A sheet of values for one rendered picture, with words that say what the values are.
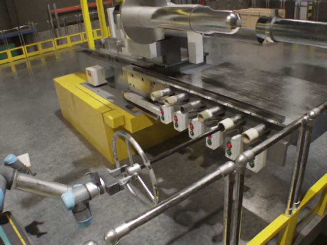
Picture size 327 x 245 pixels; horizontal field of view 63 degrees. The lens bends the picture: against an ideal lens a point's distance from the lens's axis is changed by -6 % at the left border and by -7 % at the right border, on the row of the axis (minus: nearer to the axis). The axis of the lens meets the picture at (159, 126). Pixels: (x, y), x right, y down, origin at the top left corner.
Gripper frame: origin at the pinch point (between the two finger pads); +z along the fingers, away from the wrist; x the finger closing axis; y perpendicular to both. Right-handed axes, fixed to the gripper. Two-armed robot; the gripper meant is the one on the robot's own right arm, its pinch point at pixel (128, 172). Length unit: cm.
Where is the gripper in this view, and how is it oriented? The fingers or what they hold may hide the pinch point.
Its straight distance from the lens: 130.1
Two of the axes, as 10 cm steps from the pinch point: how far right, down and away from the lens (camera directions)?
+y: 1.3, 9.0, 4.2
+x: 5.7, 2.8, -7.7
